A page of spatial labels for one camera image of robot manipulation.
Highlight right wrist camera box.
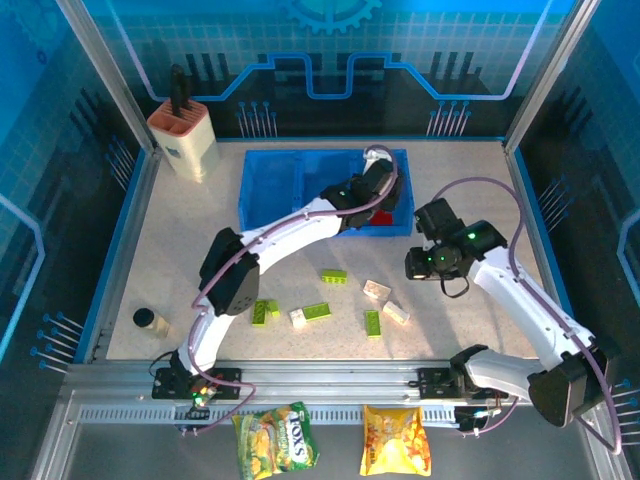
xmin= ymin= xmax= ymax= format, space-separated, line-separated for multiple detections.
xmin=413 ymin=197 xmax=461 ymax=242

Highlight beige knife block pink top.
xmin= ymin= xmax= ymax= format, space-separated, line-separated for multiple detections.
xmin=147 ymin=102 xmax=221 ymax=184

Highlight yellow snack bag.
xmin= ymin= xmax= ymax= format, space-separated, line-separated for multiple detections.
xmin=359 ymin=404 xmax=432 ymax=477

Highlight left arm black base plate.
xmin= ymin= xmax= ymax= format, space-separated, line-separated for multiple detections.
xmin=152 ymin=367 xmax=244 ymax=401

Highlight blue three-compartment plastic bin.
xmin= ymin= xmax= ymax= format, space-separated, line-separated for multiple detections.
xmin=237 ymin=148 xmax=416 ymax=238

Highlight black knife handle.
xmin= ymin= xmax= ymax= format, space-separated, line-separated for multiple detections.
xmin=169 ymin=63 xmax=194 ymax=114

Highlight aluminium mounting rail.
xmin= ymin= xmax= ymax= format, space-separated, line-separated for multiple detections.
xmin=62 ymin=358 xmax=601 ymax=407

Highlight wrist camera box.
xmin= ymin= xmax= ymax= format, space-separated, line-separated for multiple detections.
xmin=413 ymin=197 xmax=461 ymax=242
xmin=362 ymin=148 xmax=389 ymax=171

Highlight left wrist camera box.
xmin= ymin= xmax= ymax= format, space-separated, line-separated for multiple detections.
xmin=362 ymin=148 xmax=389 ymax=171

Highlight aluminium frame post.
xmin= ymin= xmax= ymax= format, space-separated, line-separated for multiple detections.
xmin=503 ymin=0 xmax=604 ymax=154
xmin=54 ymin=0 xmax=164 ymax=154

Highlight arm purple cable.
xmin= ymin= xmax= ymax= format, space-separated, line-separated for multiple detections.
xmin=432 ymin=177 xmax=624 ymax=456
xmin=177 ymin=143 xmax=401 ymax=436

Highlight slotted grey cable duct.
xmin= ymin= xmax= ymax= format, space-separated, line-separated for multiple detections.
xmin=77 ymin=405 xmax=464 ymax=425

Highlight green Fox's candy bag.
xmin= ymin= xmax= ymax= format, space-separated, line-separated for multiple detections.
xmin=231 ymin=401 xmax=320 ymax=480

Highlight glass jar black lid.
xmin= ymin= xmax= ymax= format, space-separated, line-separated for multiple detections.
xmin=132 ymin=307 xmax=171 ymax=340

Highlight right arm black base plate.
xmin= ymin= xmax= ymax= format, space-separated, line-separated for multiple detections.
xmin=417 ymin=367 xmax=509 ymax=401

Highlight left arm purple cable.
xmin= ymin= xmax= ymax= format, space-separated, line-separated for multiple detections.
xmin=177 ymin=143 xmax=401 ymax=436

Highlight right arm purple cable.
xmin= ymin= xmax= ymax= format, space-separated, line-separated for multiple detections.
xmin=432 ymin=177 xmax=624 ymax=456

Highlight long white lego brick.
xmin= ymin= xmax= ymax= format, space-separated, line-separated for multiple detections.
xmin=362 ymin=279 xmax=393 ymax=301
xmin=382 ymin=300 xmax=411 ymax=325

